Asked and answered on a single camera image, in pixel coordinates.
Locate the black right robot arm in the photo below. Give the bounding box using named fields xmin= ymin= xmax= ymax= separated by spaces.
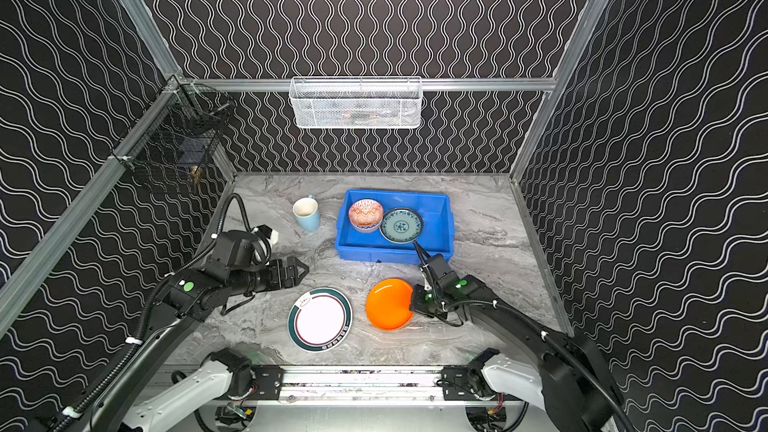
xmin=410 ymin=242 xmax=635 ymax=431

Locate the orange plate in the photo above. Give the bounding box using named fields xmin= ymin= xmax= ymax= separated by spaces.
xmin=365 ymin=278 xmax=414 ymax=331

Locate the black wire basket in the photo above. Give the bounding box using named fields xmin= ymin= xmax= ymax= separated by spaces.
xmin=120 ymin=83 xmax=235 ymax=195

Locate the lavender ceramic bowl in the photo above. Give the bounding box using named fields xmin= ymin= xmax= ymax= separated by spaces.
xmin=351 ymin=223 xmax=380 ymax=234

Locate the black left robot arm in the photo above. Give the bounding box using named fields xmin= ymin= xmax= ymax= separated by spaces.
xmin=28 ymin=223 xmax=309 ymax=431

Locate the blue plastic bin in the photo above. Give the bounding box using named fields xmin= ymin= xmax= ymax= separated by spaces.
xmin=335 ymin=189 xmax=455 ymax=265

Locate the orange patterned ceramic bowl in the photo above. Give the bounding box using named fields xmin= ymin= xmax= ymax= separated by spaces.
xmin=348 ymin=198 xmax=384 ymax=225

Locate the metal base rail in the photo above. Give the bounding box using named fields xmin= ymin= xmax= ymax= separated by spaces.
xmin=137 ymin=363 xmax=541 ymax=432

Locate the white wire mesh basket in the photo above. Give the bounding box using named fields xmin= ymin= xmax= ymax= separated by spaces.
xmin=289 ymin=76 xmax=424 ymax=129

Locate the blue floral green plate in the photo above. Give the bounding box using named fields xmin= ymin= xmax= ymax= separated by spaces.
xmin=379 ymin=207 xmax=424 ymax=244

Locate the light blue ceramic mug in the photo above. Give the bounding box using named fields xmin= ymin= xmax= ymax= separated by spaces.
xmin=292 ymin=195 xmax=320 ymax=232

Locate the white plate green red rim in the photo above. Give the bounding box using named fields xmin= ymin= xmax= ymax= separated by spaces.
xmin=287 ymin=288 xmax=353 ymax=353

